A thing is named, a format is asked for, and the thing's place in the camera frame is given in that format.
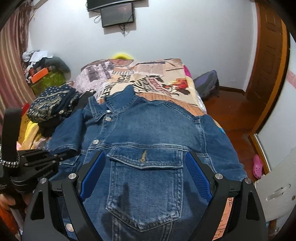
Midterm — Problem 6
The blue denim jacket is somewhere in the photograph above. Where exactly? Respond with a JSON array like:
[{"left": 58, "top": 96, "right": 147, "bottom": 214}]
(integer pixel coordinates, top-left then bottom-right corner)
[{"left": 46, "top": 85, "right": 248, "bottom": 241}]

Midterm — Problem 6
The grey green clothes pile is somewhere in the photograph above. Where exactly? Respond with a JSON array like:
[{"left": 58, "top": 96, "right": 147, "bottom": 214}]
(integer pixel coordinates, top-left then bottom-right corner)
[{"left": 22, "top": 50, "right": 70, "bottom": 73}]

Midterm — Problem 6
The person left hand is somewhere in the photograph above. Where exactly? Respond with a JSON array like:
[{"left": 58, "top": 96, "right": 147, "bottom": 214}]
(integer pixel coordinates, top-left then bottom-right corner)
[{"left": 0, "top": 194, "right": 16, "bottom": 211}]

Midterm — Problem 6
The yellow garment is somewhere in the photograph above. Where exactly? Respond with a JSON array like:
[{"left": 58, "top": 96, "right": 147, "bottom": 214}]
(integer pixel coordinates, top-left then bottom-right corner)
[{"left": 17, "top": 114, "right": 47, "bottom": 151}]

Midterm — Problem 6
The white cardboard box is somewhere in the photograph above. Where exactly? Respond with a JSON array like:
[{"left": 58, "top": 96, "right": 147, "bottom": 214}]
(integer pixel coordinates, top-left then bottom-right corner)
[{"left": 255, "top": 149, "right": 295, "bottom": 221}]

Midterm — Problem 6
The pink croc shoe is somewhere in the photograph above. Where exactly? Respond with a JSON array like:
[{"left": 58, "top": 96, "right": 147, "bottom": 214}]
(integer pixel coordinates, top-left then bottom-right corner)
[{"left": 252, "top": 154, "right": 263, "bottom": 179}]

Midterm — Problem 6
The striped maroon curtain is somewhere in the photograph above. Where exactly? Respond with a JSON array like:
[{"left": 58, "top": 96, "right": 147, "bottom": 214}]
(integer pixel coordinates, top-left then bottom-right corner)
[{"left": 0, "top": 3, "right": 37, "bottom": 130}]

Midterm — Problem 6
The navy patterned folded cloth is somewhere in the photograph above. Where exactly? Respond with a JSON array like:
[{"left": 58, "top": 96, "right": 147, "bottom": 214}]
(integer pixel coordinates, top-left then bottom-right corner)
[{"left": 27, "top": 84, "right": 82, "bottom": 123}]

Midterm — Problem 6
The green patterned storage box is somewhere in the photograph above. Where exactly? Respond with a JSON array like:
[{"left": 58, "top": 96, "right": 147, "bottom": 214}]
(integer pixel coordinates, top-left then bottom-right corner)
[{"left": 31, "top": 70, "right": 66, "bottom": 96}]

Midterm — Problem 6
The orange box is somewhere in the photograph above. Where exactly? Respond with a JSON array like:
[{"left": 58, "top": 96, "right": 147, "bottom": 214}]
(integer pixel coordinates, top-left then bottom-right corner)
[{"left": 31, "top": 68, "right": 49, "bottom": 84}]

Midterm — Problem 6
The wooden door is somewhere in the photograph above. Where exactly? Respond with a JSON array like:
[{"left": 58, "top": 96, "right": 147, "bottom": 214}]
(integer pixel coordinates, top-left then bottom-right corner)
[{"left": 246, "top": 1, "right": 290, "bottom": 135}]

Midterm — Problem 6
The purple grey backpack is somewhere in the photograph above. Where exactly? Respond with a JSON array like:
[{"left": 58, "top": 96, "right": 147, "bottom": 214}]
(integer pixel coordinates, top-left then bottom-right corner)
[{"left": 193, "top": 70, "right": 220, "bottom": 100}]

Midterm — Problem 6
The yellow round pillow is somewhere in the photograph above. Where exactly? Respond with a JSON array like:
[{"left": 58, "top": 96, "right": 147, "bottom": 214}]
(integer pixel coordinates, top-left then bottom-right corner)
[{"left": 112, "top": 53, "right": 133, "bottom": 60}]

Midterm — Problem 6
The newspaper print bed blanket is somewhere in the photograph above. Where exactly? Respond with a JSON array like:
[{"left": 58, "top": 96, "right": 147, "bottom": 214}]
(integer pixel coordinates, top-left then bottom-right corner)
[{"left": 72, "top": 58, "right": 234, "bottom": 241}]

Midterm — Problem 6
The wall mounted black monitor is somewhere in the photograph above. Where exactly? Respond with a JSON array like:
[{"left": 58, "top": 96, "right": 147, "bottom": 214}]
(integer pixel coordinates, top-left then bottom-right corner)
[{"left": 86, "top": 0, "right": 145, "bottom": 28}]

